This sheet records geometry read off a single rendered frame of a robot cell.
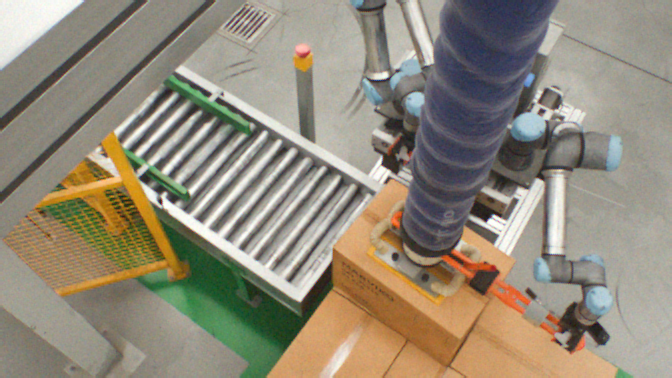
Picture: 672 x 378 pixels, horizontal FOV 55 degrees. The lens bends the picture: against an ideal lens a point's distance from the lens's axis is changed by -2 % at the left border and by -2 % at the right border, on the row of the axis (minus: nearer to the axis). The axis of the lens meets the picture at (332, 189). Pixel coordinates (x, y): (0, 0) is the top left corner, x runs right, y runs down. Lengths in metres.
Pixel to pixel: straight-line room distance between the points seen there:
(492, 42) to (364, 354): 1.75
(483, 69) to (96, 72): 1.15
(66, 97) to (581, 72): 4.28
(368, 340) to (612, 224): 1.73
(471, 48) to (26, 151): 1.15
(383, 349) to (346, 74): 2.00
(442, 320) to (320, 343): 0.61
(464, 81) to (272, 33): 3.07
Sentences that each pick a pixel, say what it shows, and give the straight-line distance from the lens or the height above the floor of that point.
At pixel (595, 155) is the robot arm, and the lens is 2.21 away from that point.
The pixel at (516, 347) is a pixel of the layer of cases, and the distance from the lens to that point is 2.96.
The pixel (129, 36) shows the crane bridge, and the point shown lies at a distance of 0.41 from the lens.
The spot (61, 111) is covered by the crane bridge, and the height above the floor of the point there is 3.00.
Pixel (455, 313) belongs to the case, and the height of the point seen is 0.94.
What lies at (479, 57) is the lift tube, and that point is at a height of 2.22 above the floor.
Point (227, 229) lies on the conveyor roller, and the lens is 3.09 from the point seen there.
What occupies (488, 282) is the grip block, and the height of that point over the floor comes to 1.09.
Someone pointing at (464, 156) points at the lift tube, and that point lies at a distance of 1.75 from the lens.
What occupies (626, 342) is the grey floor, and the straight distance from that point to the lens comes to 3.74.
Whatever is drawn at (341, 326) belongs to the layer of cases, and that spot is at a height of 0.54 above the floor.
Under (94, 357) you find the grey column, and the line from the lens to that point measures 3.32.
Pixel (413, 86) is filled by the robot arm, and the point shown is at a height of 1.41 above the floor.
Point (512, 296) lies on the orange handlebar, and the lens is 2.43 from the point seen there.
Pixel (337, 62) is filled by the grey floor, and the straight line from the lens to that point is 4.31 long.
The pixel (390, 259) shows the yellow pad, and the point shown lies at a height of 0.97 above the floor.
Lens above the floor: 3.29
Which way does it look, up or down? 61 degrees down
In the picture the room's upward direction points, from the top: straight up
